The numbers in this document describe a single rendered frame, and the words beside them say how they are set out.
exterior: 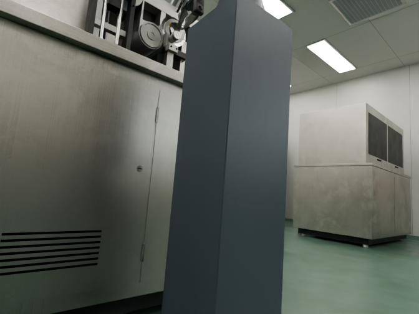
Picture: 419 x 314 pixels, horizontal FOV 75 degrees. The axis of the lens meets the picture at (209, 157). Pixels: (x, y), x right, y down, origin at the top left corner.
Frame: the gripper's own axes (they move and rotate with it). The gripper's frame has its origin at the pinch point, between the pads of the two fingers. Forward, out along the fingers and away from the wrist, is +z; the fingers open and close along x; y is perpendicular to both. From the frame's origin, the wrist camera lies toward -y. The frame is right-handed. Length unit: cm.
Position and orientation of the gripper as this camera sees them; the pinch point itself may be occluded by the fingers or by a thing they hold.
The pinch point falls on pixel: (181, 27)
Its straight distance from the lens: 151.6
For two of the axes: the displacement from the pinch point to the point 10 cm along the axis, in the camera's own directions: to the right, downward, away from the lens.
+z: -5.6, 6.7, 4.9
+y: -3.7, -7.3, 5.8
